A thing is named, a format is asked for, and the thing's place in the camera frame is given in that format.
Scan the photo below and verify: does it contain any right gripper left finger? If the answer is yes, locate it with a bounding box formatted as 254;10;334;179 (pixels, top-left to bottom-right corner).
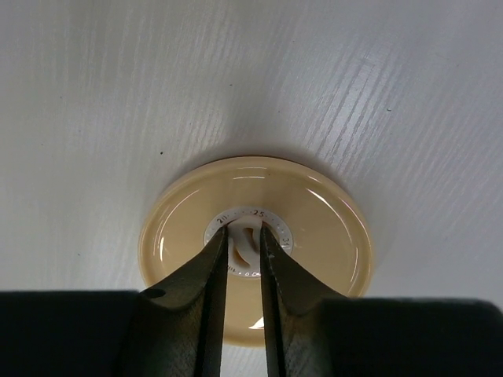
1;228;228;376

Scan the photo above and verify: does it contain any beige round lid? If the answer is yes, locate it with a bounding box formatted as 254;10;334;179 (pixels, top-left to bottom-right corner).
138;156;373;347

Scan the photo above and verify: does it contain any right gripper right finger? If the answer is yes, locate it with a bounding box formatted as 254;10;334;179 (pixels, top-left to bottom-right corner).
260;228;502;376

